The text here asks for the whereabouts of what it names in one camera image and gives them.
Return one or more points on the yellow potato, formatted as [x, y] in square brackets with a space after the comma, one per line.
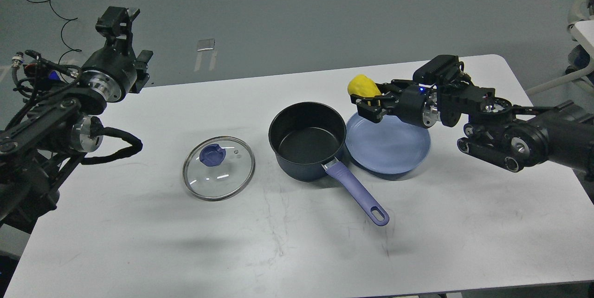
[363, 86]

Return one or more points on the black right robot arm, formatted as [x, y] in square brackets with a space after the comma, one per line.
[508, 136]

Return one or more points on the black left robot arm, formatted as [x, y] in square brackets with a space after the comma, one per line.
[58, 128]

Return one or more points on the grey floor socket plate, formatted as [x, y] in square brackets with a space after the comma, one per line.
[204, 45]

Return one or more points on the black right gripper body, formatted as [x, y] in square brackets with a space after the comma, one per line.
[409, 104]

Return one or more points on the glass pot lid purple knob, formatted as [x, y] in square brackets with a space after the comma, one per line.
[218, 168]

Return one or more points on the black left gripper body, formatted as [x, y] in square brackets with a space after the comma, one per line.
[110, 72]

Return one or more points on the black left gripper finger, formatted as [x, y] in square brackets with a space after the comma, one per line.
[141, 66]
[115, 25]

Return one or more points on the blue plate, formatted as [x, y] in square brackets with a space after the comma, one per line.
[390, 147]

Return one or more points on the dark blue saucepan purple handle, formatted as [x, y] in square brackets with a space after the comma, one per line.
[308, 140]

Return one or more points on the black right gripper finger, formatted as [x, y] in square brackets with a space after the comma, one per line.
[396, 89]
[375, 108]

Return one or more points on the white equipment at right edge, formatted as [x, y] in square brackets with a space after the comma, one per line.
[580, 59]

